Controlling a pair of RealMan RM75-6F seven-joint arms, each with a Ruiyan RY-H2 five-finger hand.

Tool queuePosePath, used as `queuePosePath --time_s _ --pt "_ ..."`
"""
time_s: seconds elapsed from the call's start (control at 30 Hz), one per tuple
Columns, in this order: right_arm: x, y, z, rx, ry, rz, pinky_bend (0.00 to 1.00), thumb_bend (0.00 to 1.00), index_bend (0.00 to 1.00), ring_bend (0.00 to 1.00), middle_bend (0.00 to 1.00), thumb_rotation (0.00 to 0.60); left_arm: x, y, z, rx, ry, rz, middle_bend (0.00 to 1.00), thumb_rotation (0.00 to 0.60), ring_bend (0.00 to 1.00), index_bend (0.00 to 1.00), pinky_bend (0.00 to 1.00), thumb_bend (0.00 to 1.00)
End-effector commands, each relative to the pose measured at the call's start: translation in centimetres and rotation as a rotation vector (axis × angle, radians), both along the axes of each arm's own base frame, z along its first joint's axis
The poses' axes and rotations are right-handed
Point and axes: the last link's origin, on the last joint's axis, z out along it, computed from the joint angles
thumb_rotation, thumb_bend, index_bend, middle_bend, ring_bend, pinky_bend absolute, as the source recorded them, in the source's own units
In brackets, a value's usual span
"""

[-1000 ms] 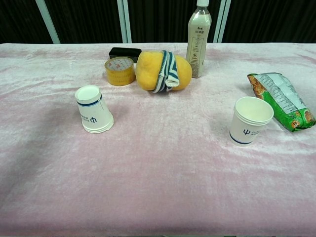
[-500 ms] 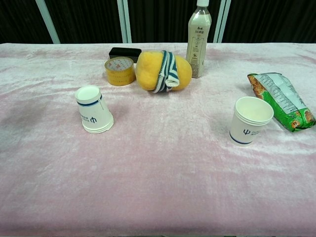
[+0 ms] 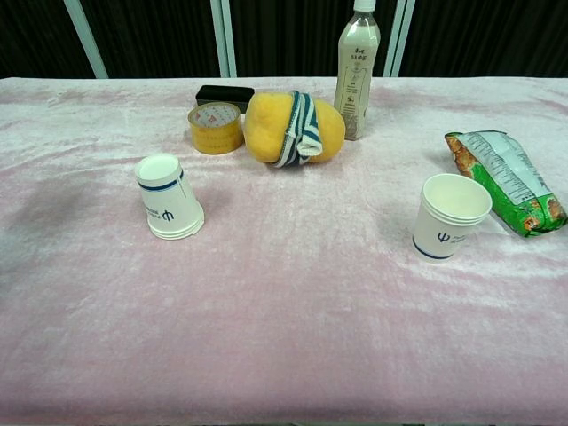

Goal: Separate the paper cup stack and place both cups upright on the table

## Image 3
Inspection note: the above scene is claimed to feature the white paper cup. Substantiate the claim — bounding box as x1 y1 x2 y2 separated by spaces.
134 153 206 241
411 173 493 264

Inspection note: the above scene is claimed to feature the yellow plush toy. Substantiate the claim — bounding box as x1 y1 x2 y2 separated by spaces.
243 91 346 166

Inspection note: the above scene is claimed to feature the blue white striped sock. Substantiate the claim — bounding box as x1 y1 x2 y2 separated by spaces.
270 90 323 169

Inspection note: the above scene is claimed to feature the pink velvet tablecloth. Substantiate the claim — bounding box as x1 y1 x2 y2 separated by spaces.
0 76 568 425

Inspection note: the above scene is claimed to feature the yellow packing tape roll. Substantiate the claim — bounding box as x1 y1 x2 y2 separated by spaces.
187 101 245 155

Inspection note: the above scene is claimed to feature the black rectangular box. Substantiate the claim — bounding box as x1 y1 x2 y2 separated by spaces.
195 84 256 114

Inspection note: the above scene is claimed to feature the beige milk tea bottle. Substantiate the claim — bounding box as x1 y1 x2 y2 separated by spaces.
333 0 382 142

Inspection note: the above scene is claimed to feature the black partition panel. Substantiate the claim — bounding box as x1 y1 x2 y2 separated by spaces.
79 0 222 79
0 0 97 80
230 0 398 79
398 0 568 79

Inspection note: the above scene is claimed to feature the green snack bag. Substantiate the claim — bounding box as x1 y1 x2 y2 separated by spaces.
445 130 568 240

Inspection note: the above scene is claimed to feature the white partition post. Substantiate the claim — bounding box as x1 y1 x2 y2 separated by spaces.
383 0 417 79
209 0 239 79
63 0 110 80

